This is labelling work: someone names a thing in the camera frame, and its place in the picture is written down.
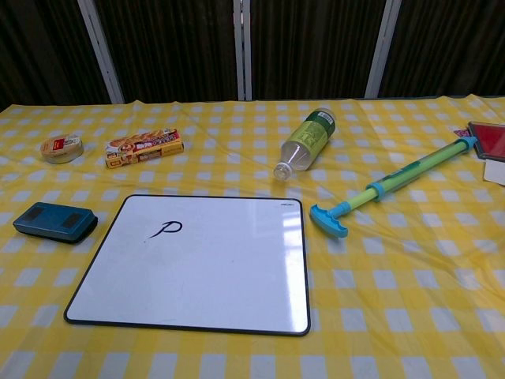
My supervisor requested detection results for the blue whiteboard eraser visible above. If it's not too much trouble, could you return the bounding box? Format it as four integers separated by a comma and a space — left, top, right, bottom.
12, 201, 99, 245

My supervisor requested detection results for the white dry-erase board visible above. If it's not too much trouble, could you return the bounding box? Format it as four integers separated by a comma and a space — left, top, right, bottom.
63, 193, 312, 337

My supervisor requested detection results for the clear bottle green label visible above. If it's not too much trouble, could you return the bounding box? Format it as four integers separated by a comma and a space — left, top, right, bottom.
272, 107, 339, 182

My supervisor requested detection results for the yellow curry roux box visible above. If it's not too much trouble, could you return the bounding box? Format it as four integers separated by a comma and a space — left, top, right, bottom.
104, 126, 186, 170

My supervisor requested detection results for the green blue toy pump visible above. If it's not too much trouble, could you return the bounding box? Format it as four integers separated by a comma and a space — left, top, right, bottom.
309, 136, 479, 239

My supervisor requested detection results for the black curtain panel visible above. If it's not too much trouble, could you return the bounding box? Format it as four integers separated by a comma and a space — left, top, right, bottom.
94, 0, 241, 104
379, 0, 505, 99
0, 0, 114, 114
249, 0, 386, 102

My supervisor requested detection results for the yellow checkered tablecloth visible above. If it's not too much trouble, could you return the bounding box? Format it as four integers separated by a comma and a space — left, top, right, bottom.
0, 94, 505, 379

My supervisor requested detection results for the round tan tin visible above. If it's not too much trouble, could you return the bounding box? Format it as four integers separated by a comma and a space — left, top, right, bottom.
39, 133, 84, 165

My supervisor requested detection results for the white and blue card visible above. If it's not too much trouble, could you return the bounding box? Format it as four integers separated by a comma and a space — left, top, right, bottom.
481, 159, 505, 185

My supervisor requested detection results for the white partition post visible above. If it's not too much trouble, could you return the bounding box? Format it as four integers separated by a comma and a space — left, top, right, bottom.
77, 0, 125, 105
232, 0, 253, 102
365, 0, 402, 99

